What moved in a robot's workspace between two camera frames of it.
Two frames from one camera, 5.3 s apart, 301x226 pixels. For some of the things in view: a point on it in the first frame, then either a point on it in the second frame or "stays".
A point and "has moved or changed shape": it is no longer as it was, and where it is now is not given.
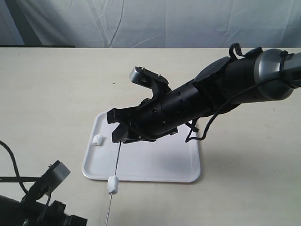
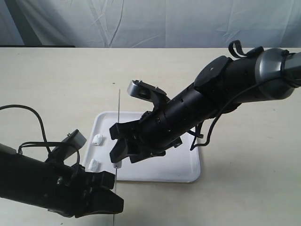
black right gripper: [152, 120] → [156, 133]
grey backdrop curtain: [152, 23] stays
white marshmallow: [113, 184] has moved or changed shape
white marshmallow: [98, 140] stays
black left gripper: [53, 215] → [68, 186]
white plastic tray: [175, 158] stays
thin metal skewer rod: [111, 194] has moved or changed shape
